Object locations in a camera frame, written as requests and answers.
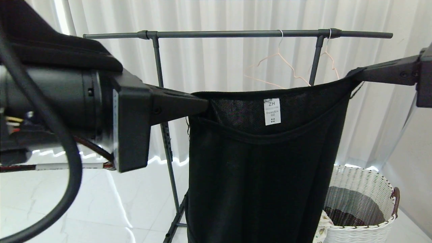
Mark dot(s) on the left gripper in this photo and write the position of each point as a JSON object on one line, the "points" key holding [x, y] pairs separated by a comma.
{"points": [[131, 128]]}

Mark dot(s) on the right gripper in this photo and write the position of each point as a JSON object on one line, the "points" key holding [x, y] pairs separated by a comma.
{"points": [[426, 77]]}

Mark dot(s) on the pink clothes hanger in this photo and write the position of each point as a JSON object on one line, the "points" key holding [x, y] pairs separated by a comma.
{"points": [[278, 53], [326, 52]]}

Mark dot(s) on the black garment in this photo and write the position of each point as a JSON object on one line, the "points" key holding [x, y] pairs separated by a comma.
{"points": [[256, 189]]}

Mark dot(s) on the white laundry basket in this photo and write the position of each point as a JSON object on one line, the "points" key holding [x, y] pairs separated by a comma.
{"points": [[357, 182]]}

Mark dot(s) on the black clothes rack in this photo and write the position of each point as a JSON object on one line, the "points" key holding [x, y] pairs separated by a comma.
{"points": [[219, 33]]}

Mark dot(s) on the white curtain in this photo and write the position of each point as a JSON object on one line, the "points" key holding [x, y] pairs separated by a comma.
{"points": [[219, 60]]}

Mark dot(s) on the cream printed garment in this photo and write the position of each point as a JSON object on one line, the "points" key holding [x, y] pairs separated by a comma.
{"points": [[322, 229]]}

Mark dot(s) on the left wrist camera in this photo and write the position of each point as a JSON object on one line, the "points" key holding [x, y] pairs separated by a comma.
{"points": [[50, 44]]}

